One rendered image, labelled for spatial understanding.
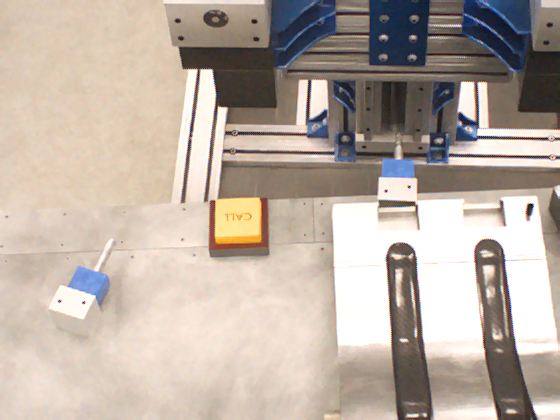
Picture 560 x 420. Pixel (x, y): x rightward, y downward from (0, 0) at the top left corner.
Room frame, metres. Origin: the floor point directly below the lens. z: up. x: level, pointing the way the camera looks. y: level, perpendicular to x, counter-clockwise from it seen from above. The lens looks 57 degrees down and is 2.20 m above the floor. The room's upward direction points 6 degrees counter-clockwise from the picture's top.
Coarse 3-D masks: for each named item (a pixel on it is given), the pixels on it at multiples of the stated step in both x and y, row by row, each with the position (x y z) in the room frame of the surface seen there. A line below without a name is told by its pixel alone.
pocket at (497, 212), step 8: (464, 208) 0.83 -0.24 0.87; (472, 208) 0.83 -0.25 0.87; (480, 208) 0.83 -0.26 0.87; (488, 208) 0.83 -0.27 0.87; (496, 208) 0.83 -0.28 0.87; (504, 208) 0.82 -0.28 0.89; (464, 216) 0.83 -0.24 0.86; (472, 216) 0.83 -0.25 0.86; (480, 216) 0.83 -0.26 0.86; (488, 216) 0.83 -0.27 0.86; (496, 216) 0.82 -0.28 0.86; (504, 216) 0.81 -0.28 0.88; (472, 224) 0.82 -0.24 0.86; (480, 224) 0.81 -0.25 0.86; (488, 224) 0.81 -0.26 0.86; (496, 224) 0.81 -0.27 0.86; (504, 224) 0.81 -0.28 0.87
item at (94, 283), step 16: (112, 240) 0.87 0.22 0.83; (80, 272) 0.82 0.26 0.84; (96, 272) 0.81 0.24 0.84; (64, 288) 0.79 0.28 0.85; (80, 288) 0.79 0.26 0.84; (96, 288) 0.79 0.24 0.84; (64, 304) 0.76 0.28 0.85; (80, 304) 0.76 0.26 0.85; (96, 304) 0.77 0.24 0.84; (64, 320) 0.75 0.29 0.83; (80, 320) 0.74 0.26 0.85; (96, 320) 0.76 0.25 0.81
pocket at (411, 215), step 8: (384, 208) 0.85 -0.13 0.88; (392, 208) 0.84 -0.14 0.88; (400, 208) 0.84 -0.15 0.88; (408, 208) 0.84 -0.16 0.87; (416, 208) 0.84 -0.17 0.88; (384, 216) 0.84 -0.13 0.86; (392, 216) 0.84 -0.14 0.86; (400, 216) 0.84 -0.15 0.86; (408, 216) 0.84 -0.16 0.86; (416, 216) 0.84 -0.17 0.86; (384, 224) 0.83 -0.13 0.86; (392, 224) 0.83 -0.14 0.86; (400, 224) 0.83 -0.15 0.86; (408, 224) 0.83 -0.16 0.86; (416, 224) 0.82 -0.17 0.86
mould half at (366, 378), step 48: (336, 240) 0.80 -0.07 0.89; (384, 240) 0.79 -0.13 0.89; (432, 240) 0.78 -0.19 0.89; (528, 240) 0.77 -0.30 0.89; (336, 288) 0.73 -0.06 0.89; (384, 288) 0.72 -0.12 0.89; (432, 288) 0.72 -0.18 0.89; (528, 288) 0.70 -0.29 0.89; (384, 336) 0.66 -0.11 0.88; (432, 336) 0.65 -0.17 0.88; (480, 336) 0.65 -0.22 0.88; (528, 336) 0.64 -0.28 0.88; (384, 384) 0.59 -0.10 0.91; (432, 384) 0.58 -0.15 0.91; (480, 384) 0.57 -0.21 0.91; (528, 384) 0.57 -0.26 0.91
